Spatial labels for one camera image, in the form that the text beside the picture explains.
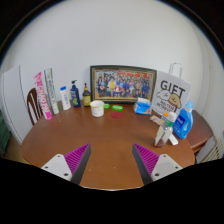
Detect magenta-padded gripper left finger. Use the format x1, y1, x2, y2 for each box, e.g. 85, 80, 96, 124
41, 143, 92, 186

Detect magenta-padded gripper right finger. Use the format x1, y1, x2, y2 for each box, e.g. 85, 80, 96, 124
132, 143, 183, 186

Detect clear green-labelled plastic bottle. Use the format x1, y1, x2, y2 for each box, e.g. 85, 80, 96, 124
153, 112, 178, 148

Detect white remote control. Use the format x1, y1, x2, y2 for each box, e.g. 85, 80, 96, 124
168, 133, 179, 146

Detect blue detergent bottle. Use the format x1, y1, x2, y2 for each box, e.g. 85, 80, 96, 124
173, 100, 195, 140

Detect pale snack packet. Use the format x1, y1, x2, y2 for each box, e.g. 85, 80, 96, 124
149, 114, 166, 127

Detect white radiator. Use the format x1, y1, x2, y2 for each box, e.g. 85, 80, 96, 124
199, 138, 224, 163

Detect blue tissue pack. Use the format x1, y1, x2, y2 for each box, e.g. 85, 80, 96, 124
133, 97, 153, 116

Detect white blue-capped lotion bottle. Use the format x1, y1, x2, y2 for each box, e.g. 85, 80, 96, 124
59, 86, 72, 111

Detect white yellow-rimmed cup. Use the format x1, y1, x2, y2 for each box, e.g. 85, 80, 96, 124
89, 100, 106, 118

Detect flat round red coaster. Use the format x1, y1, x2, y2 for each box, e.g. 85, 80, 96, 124
110, 110, 124, 120

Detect long pink box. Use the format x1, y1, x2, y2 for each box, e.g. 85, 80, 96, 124
33, 71, 53, 121

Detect white printed paper bag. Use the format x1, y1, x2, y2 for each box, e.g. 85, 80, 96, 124
151, 62, 193, 118

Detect dark blue pump bottle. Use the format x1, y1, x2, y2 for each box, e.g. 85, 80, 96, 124
69, 79, 82, 109

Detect amber pump bottle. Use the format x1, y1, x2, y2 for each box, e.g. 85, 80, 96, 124
82, 82, 92, 108

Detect long green-white box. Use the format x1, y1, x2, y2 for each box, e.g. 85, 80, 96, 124
43, 67, 60, 115

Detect framed group photo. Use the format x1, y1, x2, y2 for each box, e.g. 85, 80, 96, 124
90, 65, 158, 104

